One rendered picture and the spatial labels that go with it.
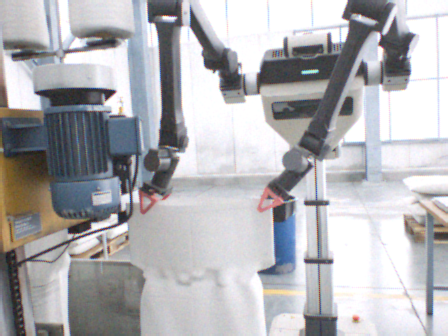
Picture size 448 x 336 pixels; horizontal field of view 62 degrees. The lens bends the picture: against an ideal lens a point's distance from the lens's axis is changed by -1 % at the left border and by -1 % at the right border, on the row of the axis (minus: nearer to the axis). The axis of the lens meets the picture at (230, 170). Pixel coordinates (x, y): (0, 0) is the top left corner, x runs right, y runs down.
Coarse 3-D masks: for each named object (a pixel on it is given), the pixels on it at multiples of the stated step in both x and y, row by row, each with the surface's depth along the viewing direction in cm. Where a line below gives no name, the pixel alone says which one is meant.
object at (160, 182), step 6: (156, 174) 116; (162, 174) 116; (168, 174) 116; (150, 180) 119; (156, 180) 116; (162, 180) 116; (168, 180) 117; (144, 186) 115; (150, 186) 115; (156, 186) 116; (162, 186) 117; (168, 186) 121; (156, 192) 114
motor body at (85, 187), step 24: (48, 120) 82; (72, 120) 80; (96, 120) 82; (48, 144) 82; (72, 144) 81; (96, 144) 83; (48, 168) 83; (72, 168) 80; (96, 168) 83; (72, 192) 81; (96, 192) 82; (72, 216) 82; (96, 216) 84
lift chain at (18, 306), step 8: (8, 256) 86; (16, 256) 88; (8, 264) 86; (8, 272) 87; (16, 272) 88; (16, 280) 88; (16, 288) 87; (16, 296) 87; (16, 304) 87; (16, 312) 87; (16, 320) 88; (24, 320) 89; (16, 328) 88; (24, 328) 89
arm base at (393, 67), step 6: (384, 54) 132; (390, 54) 126; (384, 60) 132; (390, 60) 127; (396, 60) 126; (402, 60) 126; (408, 60) 126; (384, 66) 131; (390, 66) 129; (396, 66) 128; (402, 66) 128; (408, 66) 128; (390, 72) 130; (396, 72) 129; (402, 72) 128; (408, 72) 128
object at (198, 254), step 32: (128, 224) 123; (160, 224) 116; (192, 224) 111; (224, 224) 112; (256, 224) 114; (160, 256) 118; (192, 256) 112; (224, 256) 112; (256, 256) 115; (160, 288) 116; (192, 288) 113; (224, 288) 111; (256, 288) 115; (160, 320) 116; (192, 320) 113; (224, 320) 111; (256, 320) 112
